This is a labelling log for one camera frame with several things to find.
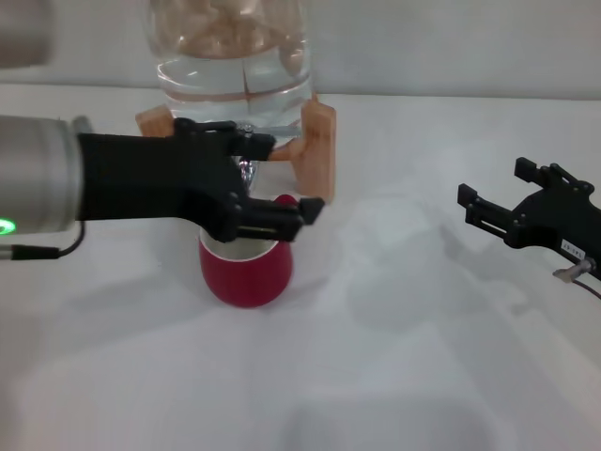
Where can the red ceramic cup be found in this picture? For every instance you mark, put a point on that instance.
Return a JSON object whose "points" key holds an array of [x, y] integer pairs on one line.
{"points": [[244, 282]]}

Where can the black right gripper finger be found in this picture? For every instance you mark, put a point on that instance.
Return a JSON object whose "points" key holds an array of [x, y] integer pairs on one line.
{"points": [[486, 216], [554, 176]]}

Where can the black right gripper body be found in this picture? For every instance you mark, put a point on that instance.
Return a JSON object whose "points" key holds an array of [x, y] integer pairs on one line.
{"points": [[559, 221]]}

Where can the wooden dispenser stand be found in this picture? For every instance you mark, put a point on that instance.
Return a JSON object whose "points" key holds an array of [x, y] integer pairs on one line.
{"points": [[319, 155]]}

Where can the glass water dispenser jar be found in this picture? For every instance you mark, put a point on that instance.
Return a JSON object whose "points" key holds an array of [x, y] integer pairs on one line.
{"points": [[211, 80]]}

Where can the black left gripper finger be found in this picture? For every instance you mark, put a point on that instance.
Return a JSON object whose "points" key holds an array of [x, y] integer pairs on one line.
{"points": [[263, 221], [244, 145]]}

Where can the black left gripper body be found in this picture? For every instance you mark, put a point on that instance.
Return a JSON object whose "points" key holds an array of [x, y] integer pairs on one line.
{"points": [[150, 178]]}

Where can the chrome faucet tap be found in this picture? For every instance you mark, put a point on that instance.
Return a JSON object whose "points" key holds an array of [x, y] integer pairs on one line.
{"points": [[246, 176]]}

